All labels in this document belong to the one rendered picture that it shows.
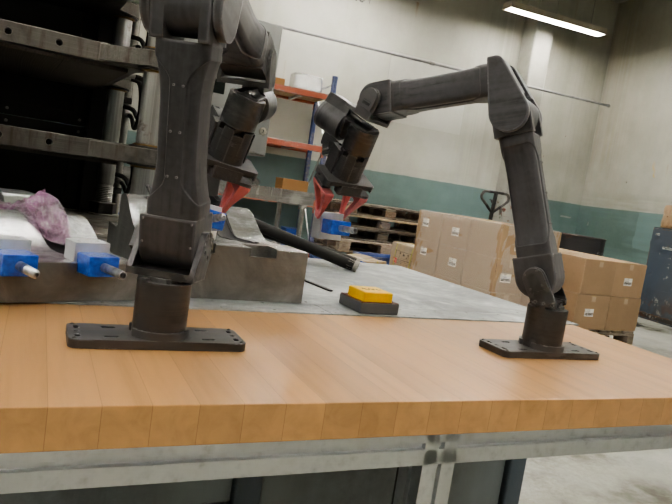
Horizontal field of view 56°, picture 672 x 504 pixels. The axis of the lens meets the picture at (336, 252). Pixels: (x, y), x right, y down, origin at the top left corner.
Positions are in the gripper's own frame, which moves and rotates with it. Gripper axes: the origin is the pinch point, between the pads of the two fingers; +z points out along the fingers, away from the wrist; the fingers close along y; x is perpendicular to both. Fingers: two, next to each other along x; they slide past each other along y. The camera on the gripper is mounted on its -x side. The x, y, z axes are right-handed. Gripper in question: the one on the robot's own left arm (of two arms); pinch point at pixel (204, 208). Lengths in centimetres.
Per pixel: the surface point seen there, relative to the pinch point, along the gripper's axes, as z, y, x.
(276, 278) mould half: 7.2, -14.7, 4.5
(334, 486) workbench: 41, -37, 17
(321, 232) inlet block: 2.7, -26.9, -10.8
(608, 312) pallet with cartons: 93, -437, -247
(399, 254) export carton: 157, -334, -415
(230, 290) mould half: 10.6, -7.3, 5.9
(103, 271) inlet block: 6.7, 14.4, 15.0
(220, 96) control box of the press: 0, -20, -91
